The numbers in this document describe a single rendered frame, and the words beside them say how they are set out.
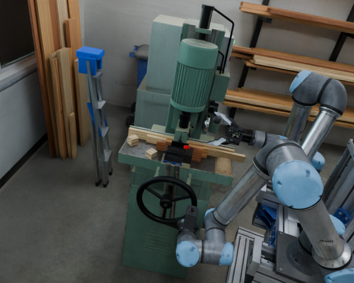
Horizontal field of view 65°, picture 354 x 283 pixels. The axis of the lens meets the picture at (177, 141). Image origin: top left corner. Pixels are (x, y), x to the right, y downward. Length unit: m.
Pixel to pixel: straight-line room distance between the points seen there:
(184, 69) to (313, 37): 2.76
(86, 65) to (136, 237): 1.21
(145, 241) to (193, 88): 1.01
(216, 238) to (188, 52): 0.77
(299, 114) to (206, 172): 0.52
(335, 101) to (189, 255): 0.85
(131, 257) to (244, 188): 1.20
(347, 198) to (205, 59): 0.83
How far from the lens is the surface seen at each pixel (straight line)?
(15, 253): 2.22
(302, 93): 1.37
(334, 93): 1.33
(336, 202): 1.37
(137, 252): 1.93
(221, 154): 1.53
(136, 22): 3.67
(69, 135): 2.83
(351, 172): 1.30
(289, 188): 0.77
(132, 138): 1.48
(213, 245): 1.00
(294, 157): 0.80
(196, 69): 1.26
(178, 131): 1.43
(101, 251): 2.14
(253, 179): 0.94
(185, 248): 0.96
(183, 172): 1.30
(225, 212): 1.02
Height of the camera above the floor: 1.71
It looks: 31 degrees down
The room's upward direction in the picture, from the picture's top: 11 degrees clockwise
